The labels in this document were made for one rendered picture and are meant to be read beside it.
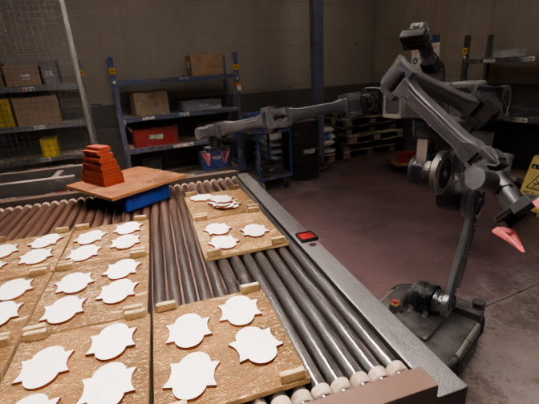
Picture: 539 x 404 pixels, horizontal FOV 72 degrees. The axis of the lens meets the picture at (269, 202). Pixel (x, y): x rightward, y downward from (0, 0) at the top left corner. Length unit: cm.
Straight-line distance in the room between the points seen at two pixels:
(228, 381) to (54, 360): 46
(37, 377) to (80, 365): 9
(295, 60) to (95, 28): 332
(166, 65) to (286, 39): 219
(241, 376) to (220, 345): 12
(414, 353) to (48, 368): 92
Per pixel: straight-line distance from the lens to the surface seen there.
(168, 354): 107
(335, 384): 97
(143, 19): 648
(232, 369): 99
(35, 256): 182
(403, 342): 110
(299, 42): 730
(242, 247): 153
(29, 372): 117
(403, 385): 95
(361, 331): 112
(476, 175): 108
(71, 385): 109
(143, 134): 578
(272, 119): 157
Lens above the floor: 161
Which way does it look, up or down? 20 degrees down
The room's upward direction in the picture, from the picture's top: 3 degrees counter-clockwise
